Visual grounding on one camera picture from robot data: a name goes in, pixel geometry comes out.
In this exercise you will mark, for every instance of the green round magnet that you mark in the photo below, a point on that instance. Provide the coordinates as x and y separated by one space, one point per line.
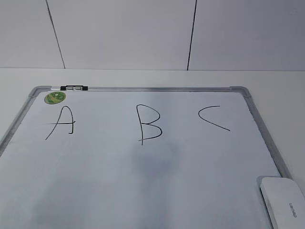
55 98

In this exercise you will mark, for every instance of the white whiteboard with grey frame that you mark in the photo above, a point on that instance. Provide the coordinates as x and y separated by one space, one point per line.
137 158

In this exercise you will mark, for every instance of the black and clear marker pen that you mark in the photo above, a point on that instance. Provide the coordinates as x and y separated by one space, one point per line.
70 88

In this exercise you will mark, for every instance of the white whiteboard eraser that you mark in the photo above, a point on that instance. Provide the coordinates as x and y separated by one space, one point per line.
284 201

